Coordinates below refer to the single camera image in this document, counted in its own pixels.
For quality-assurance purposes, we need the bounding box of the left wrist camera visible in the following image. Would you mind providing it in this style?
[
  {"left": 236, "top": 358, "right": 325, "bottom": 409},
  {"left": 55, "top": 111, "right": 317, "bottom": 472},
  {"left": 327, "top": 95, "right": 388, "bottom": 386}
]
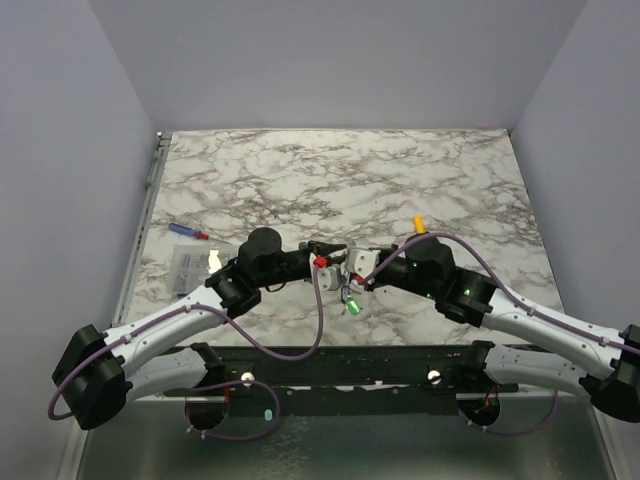
[{"left": 318, "top": 266, "right": 343, "bottom": 291}]

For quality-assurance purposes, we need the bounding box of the green key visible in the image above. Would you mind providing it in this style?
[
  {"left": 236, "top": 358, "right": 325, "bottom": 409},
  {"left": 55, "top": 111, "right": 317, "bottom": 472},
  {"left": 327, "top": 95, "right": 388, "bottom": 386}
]
[{"left": 345, "top": 296, "right": 361, "bottom": 315}]

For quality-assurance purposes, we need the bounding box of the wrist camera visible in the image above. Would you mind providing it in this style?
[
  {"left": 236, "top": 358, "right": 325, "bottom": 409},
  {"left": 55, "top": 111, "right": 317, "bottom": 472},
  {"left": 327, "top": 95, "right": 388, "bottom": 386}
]
[
  {"left": 318, "top": 266, "right": 343, "bottom": 291},
  {"left": 345, "top": 248, "right": 380, "bottom": 279}
]

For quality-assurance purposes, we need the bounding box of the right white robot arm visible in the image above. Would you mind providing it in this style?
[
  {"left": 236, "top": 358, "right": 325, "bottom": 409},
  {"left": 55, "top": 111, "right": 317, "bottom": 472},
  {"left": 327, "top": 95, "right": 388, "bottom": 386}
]
[{"left": 354, "top": 232, "right": 639, "bottom": 423}]

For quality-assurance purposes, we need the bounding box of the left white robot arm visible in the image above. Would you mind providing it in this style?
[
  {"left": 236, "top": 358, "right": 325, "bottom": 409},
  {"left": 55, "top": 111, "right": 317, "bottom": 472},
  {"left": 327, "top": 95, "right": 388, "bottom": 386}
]
[{"left": 47, "top": 227, "right": 348, "bottom": 430}]

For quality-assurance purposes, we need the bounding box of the blue handled screwdriver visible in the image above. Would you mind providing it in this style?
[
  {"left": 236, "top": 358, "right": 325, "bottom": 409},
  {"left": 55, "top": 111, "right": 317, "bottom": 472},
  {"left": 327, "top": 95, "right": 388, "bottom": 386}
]
[{"left": 168, "top": 222, "right": 209, "bottom": 240}]

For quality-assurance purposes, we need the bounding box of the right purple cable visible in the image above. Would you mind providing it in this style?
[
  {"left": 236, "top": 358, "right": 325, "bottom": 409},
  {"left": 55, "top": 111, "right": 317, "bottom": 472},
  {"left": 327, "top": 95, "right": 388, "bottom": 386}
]
[{"left": 352, "top": 230, "right": 640, "bottom": 436}]

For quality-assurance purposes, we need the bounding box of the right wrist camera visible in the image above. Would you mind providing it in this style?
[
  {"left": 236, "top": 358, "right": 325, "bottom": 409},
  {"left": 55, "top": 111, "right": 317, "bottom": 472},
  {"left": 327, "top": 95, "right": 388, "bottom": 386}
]
[{"left": 345, "top": 248, "right": 380, "bottom": 279}]

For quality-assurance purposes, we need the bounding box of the clear plastic screw box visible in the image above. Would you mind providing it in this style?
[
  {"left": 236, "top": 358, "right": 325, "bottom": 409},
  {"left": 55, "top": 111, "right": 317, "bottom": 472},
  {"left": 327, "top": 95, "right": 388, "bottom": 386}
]
[{"left": 167, "top": 242, "right": 238, "bottom": 297}]

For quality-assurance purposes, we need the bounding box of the orange handled screwdriver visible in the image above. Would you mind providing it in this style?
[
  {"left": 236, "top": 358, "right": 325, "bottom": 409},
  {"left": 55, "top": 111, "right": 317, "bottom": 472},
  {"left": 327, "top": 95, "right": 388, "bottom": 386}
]
[{"left": 413, "top": 215, "right": 426, "bottom": 234}]

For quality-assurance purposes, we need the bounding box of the black mounting rail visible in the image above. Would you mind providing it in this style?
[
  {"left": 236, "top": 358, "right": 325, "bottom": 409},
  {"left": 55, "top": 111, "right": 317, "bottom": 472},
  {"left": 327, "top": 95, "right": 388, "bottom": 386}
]
[{"left": 162, "top": 342, "right": 521, "bottom": 416}]

